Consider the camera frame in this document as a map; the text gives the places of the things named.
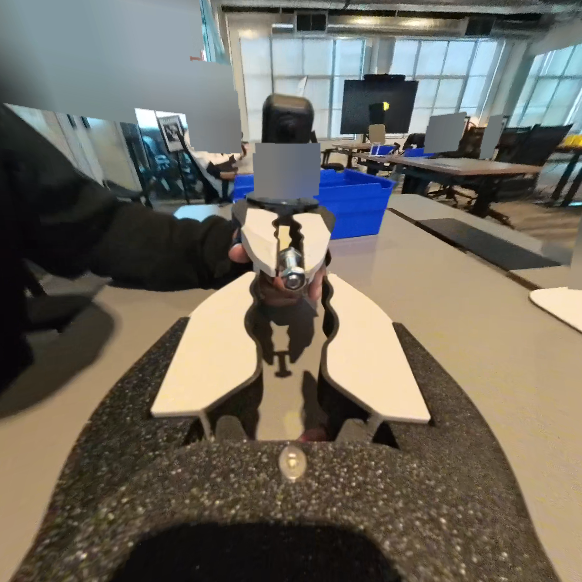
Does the person's left hand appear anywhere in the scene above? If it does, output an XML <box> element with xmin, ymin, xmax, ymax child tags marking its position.
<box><xmin>228</xmin><ymin>239</ymin><xmax>330</xmax><ymax>314</ymax></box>

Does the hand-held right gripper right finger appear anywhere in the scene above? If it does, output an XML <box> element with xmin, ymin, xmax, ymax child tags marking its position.
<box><xmin>323</xmin><ymin>273</ymin><xmax>431</xmax><ymax>425</ymax></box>

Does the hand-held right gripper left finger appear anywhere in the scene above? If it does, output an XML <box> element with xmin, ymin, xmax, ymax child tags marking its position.
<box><xmin>152</xmin><ymin>273</ymin><xmax>264</xmax><ymax>419</ymax></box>

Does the desk cable flap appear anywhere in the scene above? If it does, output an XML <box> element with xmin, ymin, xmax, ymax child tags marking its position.
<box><xmin>417</xmin><ymin>219</ymin><xmax>562</xmax><ymax>272</ymax></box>

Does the person's left forearm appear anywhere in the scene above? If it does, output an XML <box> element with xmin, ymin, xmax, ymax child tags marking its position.
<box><xmin>0</xmin><ymin>105</ymin><xmax>248</xmax><ymax>293</ymax></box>

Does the wooden desk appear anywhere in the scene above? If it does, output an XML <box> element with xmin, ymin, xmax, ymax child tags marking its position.
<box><xmin>387</xmin><ymin>155</ymin><xmax>543</xmax><ymax>219</ymax></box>

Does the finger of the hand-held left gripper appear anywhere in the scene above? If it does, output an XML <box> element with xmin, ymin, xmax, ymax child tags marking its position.
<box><xmin>296</xmin><ymin>208</ymin><xmax>334</xmax><ymax>281</ymax></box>
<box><xmin>240</xmin><ymin>208</ymin><xmax>284</xmax><ymax>275</ymax></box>

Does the blue plastic storage bin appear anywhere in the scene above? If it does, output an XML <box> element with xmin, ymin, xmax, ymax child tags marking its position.
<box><xmin>232</xmin><ymin>169</ymin><xmax>397</xmax><ymax>240</ymax></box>

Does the black monitor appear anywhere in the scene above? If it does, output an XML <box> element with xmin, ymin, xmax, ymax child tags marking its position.
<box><xmin>341</xmin><ymin>78</ymin><xmax>419</xmax><ymax>135</ymax></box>

